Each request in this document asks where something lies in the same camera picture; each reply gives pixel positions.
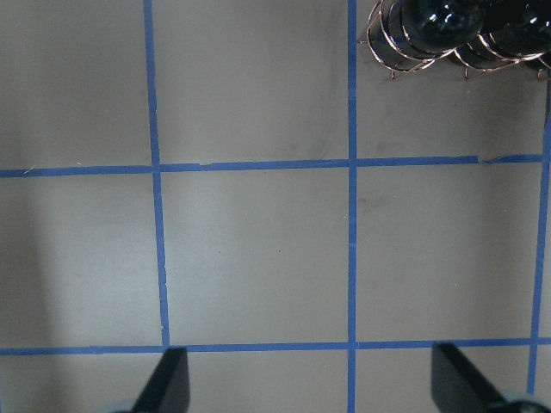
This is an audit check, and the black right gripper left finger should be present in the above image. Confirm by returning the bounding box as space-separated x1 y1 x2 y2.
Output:
130 347 190 413

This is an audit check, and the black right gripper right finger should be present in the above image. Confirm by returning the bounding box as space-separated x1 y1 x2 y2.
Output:
430 342 523 413

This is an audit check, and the dark wine bottle front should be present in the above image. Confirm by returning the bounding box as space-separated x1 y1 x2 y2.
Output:
400 0 487 53

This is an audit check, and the dark wine bottle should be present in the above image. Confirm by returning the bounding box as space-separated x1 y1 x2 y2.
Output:
400 0 487 53
482 0 550 56

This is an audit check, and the dark wine bottle rear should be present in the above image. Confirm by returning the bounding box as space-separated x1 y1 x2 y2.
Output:
482 0 550 56

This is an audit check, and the copper wire bottle basket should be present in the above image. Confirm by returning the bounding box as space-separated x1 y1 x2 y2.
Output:
357 1 550 79

